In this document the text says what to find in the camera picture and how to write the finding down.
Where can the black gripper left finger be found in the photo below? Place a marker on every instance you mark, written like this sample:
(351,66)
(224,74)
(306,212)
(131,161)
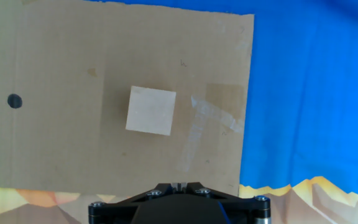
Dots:
(120,210)

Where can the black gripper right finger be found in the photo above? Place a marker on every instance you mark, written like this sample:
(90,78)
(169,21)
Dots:
(247,208)

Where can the brown cardboard sheet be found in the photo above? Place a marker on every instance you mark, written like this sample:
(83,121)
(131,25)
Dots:
(73,140)

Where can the clear tape strip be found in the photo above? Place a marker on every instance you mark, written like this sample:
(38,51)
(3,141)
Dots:
(210,115)

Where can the blue mountain print cloth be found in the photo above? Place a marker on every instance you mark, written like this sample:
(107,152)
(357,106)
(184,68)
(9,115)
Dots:
(306,93)

